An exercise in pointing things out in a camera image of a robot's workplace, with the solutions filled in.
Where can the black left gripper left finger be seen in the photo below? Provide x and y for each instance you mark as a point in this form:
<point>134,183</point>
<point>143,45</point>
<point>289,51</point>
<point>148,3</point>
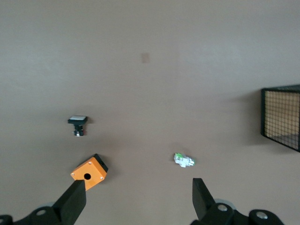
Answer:
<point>72,201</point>

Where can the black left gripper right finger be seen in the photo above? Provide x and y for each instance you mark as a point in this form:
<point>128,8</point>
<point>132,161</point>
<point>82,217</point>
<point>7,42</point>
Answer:
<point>201,199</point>

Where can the black square push button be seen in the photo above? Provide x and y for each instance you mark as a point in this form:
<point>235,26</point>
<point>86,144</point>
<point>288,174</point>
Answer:
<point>78,120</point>

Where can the orange button enclosure box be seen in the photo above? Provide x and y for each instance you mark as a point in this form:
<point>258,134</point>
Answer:
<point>93,167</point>

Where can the green push button switch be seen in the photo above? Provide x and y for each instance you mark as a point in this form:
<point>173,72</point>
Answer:
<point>184,160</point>

